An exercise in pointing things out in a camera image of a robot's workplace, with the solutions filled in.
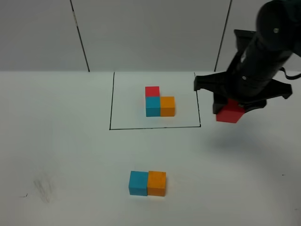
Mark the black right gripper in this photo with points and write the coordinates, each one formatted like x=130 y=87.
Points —
x=249 y=82

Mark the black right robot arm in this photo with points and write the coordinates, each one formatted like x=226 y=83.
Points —
x=261 y=54

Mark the orange template block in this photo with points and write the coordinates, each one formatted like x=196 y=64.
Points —
x=167 y=106

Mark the blue template block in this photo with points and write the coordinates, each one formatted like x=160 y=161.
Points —
x=152 y=106

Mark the red template block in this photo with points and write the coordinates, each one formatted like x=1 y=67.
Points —
x=152 y=91

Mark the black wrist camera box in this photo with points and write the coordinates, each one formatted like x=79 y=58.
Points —
x=244 y=42

